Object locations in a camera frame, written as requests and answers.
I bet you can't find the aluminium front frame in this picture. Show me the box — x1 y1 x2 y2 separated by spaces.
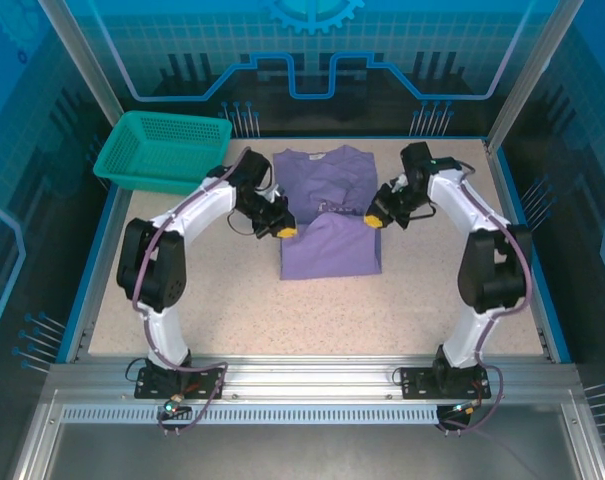
11 389 605 480

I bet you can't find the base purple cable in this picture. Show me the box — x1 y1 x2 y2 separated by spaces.
156 357 228 437
434 364 507 437

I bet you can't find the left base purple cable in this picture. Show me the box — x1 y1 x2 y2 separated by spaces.
156 357 228 437

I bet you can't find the teal plastic mesh basket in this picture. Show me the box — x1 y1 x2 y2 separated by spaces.
92 110 233 196

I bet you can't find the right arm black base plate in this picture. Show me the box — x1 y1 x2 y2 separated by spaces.
399 366 492 401

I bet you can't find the slotted grey cable duct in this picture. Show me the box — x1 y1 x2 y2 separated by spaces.
61 405 441 425

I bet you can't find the aluminium mounting rail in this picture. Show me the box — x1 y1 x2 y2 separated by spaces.
46 355 578 409

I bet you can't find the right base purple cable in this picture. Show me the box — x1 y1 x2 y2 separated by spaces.
434 364 507 437

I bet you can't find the purple printed t-shirt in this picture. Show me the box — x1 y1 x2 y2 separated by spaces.
272 144 384 281

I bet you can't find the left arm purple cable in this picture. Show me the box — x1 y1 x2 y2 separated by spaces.
131 147 256 371

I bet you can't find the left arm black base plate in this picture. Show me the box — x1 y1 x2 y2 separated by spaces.
134 366 227 401

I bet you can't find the aluminium frame post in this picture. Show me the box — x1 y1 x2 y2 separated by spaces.
485 0 586 154
36 0 129 132

